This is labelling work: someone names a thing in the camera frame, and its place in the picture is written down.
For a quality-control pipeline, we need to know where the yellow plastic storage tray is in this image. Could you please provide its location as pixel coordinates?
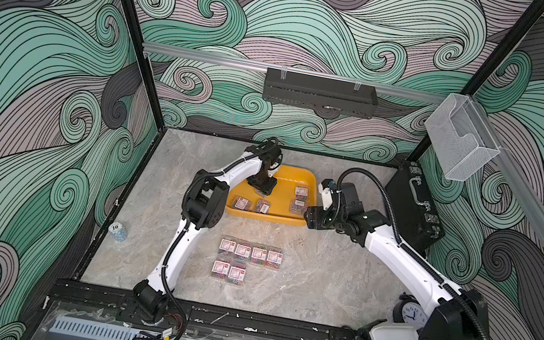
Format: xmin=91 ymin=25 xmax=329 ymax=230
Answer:
xmin=226 ymin=165 xmax=318 ymax=228

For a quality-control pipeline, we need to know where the paper clip box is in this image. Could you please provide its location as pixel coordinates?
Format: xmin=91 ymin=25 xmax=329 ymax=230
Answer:
xmin=250 ymin=245 xmax=269 ymax=266
xmin=234 ymin=242 xmax=253 ymax=261
xmin=294 ymin=185 xmax=309 ymax=201
xmin=289 ymin=199 xmax=308 ymax=215
xmin=217 ymin=238 xmax=237 ymax=257
xmin=232 ymin=196 xmax=252 ymax=211
xmin=266 ymin=248 xmax=284 ymax=269

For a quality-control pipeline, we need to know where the paper clip box removed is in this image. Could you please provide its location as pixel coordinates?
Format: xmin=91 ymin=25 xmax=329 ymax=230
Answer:
xmin=210 ymin=258 xmax=231 ymax=281
xmin=227 ymin=261 xmax=247 ymax=286

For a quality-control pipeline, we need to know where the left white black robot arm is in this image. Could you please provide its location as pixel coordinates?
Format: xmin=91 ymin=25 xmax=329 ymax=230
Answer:
xmin=133 ymin=137 xmax=283 ymax=324

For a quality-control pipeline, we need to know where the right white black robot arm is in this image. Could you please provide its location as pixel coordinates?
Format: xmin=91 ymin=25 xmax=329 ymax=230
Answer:
xmin=304 ymin=167 xmax=491 ymax=340

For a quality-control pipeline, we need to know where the paper clip box barcode side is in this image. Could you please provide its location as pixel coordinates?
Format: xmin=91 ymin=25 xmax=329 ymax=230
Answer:
xmin=254 ymin=199 xmax=271 ymax=214

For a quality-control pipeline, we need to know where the black briefcase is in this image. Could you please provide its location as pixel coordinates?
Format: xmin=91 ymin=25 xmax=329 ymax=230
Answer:
xmin=385 ymin=161 xmax=445 ymax=257

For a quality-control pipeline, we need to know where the black round alarm clock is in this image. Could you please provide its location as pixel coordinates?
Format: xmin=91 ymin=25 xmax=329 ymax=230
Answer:
xmin=392 ymin=293 xmax=428 ymax=329

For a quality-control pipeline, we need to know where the small clear plastic bottle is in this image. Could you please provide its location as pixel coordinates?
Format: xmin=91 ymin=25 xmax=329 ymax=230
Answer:
xmin=108 ymin=222 xmax=127 ymax=243

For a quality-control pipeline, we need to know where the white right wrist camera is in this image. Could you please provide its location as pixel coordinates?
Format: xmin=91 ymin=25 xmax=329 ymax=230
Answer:
xmin=318 ymin=178 xmax=337 ymax=210

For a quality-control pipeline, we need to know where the black wall-mounted tray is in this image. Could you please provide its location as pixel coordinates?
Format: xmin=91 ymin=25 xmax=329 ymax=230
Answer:
xmin=262 ymin=68 xmax=378 ymax=119

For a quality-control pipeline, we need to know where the aluminium rail back wall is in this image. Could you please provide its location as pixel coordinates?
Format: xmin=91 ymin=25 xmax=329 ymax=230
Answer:
xmin=142 ymin=40 xmax=447 ymax=108

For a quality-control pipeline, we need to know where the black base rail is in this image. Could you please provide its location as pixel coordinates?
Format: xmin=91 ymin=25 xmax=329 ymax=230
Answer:
xmin=48 ymin=279 xmax=368 ymax=340

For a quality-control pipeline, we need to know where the clear acrylic wall holder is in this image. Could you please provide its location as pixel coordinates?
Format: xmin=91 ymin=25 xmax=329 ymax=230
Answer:
xmin=425 ymin=94 xmax=500 ymax=183

